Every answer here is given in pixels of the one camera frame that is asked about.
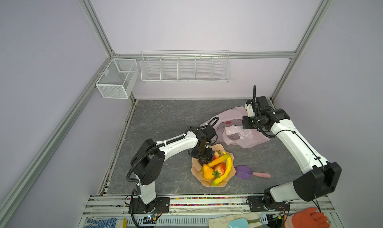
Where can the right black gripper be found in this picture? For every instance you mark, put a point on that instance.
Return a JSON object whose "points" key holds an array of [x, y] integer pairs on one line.
{"points": [[246, 125]]}

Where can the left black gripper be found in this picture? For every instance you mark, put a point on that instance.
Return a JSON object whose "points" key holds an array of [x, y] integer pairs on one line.
{"points": [[208, 157]]}

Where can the pink plastic bag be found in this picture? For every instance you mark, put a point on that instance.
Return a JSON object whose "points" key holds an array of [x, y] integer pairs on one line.
{"points": [[230, 131]]}

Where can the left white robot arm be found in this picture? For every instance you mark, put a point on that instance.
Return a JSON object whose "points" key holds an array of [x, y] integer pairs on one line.
{"points": [[146, 165]]}

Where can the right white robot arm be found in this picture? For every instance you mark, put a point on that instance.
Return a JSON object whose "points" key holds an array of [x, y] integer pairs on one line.
{"points": [[319, 176]]}

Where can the upper red strawberry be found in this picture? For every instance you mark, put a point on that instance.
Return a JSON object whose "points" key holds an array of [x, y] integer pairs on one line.
{"points": [[217, 154]]}

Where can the red strawberry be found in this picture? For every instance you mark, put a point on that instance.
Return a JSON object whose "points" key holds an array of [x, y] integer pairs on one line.
{"points": [[219, 170], [217, 154]]}

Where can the small yellow-green banana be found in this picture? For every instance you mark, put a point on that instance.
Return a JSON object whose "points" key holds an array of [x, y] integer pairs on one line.
{"points": [[218, 160]]}

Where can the beige scalloped fruit bowl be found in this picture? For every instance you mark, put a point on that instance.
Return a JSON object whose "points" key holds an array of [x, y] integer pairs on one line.
{"points": [[197, 169]]}

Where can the yellow pear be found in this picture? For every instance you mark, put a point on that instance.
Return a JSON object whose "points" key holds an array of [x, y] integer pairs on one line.
{"points": [[208, 172]]}

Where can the lower red strawberry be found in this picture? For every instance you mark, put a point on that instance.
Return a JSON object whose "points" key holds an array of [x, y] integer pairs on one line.
{"points": [[219, 170]]}

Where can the long yellow banana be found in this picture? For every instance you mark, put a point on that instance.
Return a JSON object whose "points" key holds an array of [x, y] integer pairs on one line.
{"points": [[229, 164]]}

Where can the teal plastic object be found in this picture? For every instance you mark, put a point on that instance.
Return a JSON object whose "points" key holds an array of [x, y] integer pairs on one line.
{"points": [[238, 223]]}

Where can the beige cloth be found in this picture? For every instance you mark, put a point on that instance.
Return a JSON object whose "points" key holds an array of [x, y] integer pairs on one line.
{"points": [[222, 222]]}

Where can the orange rubber glove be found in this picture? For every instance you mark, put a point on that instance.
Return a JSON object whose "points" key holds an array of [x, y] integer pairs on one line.
{"points": [[309, 218]]}

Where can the small white mesh basket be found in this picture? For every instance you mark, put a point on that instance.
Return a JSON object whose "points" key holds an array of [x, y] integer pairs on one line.
{"points": [[118, 78]]}

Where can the blue white knit glove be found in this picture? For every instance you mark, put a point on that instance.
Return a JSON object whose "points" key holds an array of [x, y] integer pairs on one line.
{"points": [[104, 223]]}

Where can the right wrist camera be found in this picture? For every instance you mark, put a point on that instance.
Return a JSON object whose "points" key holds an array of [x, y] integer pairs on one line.
{"points": [[250, 110]]}

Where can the purple scoop pink handle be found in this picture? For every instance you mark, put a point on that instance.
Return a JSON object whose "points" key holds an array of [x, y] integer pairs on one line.
{"points": [[244, 172]]}

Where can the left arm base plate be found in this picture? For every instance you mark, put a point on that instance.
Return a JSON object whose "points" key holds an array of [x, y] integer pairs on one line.
{"points": [[158, 205]]}

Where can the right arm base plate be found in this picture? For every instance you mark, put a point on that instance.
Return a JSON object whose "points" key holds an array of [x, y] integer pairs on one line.
{"points": [[254, 203]]}

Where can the long white wire basket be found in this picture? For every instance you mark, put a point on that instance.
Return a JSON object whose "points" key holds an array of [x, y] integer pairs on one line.
{"points": [[185, 66]]}

